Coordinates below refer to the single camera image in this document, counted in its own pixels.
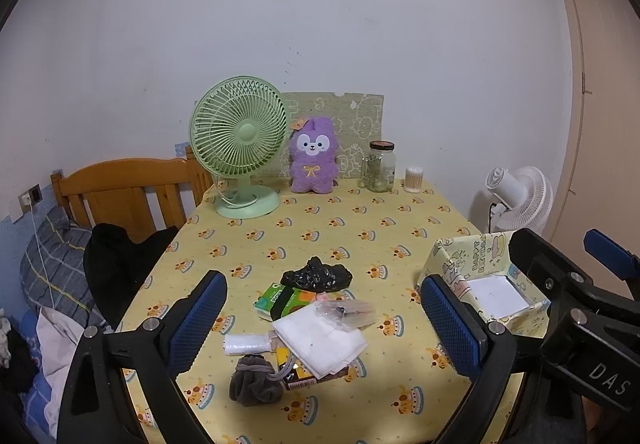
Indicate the plaid blue pillow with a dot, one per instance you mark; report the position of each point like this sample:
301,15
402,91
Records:
52,270

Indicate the yellow cartoon tissue pack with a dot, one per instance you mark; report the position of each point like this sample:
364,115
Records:
299,377

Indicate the beige door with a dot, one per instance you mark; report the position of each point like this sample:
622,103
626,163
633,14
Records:
599,184

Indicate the white bedsheet pile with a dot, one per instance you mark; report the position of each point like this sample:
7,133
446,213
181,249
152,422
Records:
58,336

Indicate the glass jar with lid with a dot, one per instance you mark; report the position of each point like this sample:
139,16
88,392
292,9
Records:
378,167

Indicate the white bag pack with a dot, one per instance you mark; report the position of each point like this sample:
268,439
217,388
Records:
243,344

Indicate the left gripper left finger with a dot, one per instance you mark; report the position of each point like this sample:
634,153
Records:
96,406

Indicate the green patterned board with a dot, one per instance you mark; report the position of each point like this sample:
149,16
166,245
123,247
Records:
357,120

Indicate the cotton swab container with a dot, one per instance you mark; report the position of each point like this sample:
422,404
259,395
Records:
413,179

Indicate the purple plush bunny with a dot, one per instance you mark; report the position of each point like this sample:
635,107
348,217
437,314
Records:
313,149

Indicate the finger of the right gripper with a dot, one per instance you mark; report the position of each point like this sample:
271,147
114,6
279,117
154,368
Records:
559,278
620,261

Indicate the white cloth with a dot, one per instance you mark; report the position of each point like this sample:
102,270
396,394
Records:
323,347

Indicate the patterned storage box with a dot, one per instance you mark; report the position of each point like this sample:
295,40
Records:
479,271

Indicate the black garment on chair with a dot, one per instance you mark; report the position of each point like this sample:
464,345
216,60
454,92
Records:
116,267

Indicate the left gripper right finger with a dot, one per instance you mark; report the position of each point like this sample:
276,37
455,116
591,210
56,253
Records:
482,352

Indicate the green desk fan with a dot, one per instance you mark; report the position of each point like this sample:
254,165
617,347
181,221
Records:
237,128

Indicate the black plastic bag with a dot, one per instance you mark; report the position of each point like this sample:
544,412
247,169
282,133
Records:
318,277

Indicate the green tissue pack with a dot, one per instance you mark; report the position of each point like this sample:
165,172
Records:
278,301

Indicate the white floor fan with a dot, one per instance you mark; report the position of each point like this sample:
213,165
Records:
524,199

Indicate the wall power outlet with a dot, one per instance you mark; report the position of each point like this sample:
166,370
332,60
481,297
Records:
30,198

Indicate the yellow patterned tablecloth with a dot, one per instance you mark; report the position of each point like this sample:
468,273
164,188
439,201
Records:
400,389

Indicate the clear plastic bag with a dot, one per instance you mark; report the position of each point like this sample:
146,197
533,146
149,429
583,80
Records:
347,314

